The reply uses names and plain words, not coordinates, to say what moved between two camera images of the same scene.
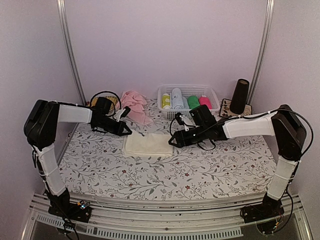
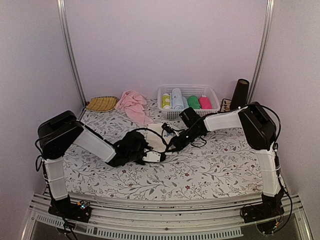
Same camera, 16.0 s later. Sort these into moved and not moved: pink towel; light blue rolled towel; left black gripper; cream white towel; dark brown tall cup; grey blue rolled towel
Moved: cream white towel; left black gripper
Not moved: dark brown tall cup; pink towel; grey blue rolled towel; light blue rolled towel
